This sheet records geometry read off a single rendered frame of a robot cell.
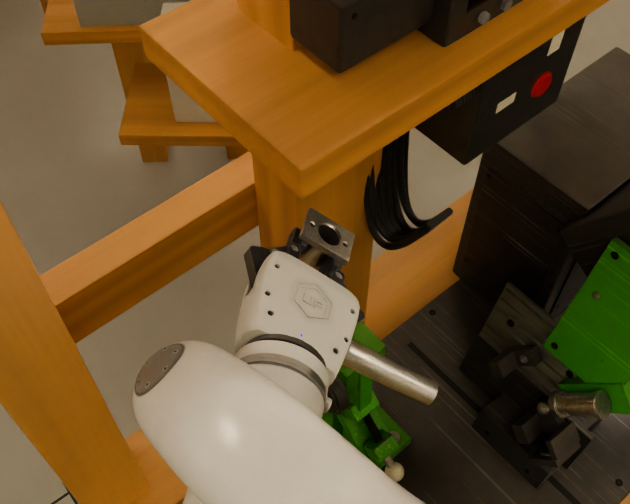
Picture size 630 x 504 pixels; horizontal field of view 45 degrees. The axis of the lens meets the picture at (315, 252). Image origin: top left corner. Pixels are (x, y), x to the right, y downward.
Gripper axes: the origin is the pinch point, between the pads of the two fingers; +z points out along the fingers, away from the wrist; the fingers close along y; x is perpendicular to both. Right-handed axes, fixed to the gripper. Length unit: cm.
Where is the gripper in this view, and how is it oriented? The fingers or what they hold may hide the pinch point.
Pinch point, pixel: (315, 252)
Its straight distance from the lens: 76.4
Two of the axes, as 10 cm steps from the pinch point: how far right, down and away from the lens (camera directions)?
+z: 1.8, -6.4, 7.4
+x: -5.3, 5.7, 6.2
